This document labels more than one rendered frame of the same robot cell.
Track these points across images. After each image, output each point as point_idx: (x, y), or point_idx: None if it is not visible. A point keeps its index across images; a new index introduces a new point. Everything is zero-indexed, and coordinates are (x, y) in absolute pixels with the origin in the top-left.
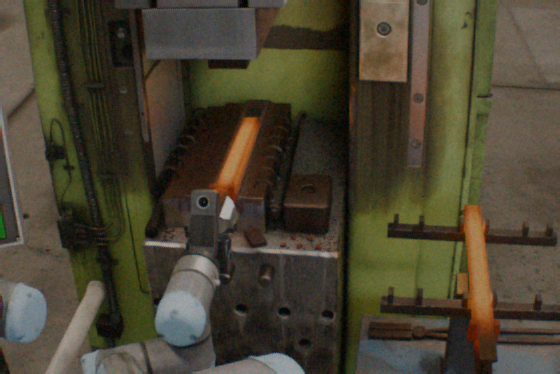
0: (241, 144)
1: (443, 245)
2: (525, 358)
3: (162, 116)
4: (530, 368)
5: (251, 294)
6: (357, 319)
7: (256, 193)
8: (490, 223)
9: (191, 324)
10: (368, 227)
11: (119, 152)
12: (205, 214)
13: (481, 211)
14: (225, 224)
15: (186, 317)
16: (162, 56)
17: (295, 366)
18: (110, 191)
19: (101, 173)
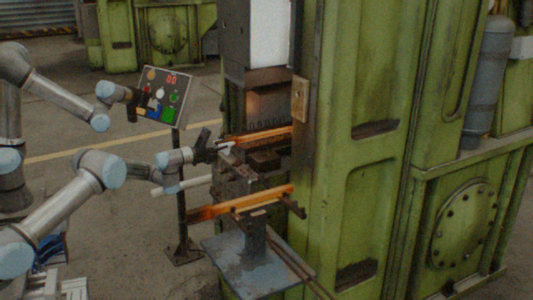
0: (269, 132)
1: (317, 215)
2: (282, 272)
3: (262, 112)
4: (276, 277)
5: (231, 186)
6: (290, 236)
7: (246, 147)
8: (526, 297)
9: (158, 162)
10: (294, 189)
11: (237, 117)
12: (201, 136)
13: (530, 287)
14: (213, 146)
15: (158, 158)
16: (226, 77)
17: (112, 159)
18: (233, 132)
19: (231, 123)
